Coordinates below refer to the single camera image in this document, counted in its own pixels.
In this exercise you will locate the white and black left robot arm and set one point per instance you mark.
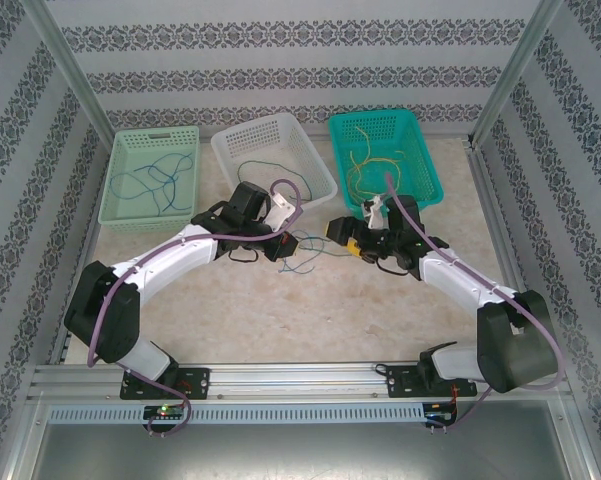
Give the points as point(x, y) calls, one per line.
point(185, 256)

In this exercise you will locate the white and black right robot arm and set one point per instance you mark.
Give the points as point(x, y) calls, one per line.
point(460, 285)

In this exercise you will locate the white plastic basket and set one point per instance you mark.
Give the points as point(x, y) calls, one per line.
point(270, 140)

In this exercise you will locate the teal plastic basket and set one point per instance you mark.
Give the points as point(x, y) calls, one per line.
point(415, 150)

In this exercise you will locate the light green plastic basket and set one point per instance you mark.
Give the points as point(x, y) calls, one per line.
point(130, 215)

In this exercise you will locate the grey metal panel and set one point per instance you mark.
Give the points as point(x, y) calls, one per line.
point(300, 455)

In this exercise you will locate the aluminium table side rail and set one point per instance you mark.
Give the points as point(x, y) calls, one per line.
point(90, 224)
point(492, 200)

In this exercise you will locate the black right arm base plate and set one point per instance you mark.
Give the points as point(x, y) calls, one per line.
point(397, 382)

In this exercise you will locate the long aluminium mounting rail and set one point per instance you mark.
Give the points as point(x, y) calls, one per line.
point(290, 382)

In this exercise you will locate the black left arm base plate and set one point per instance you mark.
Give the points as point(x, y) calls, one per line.
point(200, 382)

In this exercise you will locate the aluminium frame post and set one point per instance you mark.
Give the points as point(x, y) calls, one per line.
point(521, 55)
point(72, 55)

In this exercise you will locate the aluminium frame bar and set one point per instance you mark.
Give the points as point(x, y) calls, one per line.
point(25, 440)

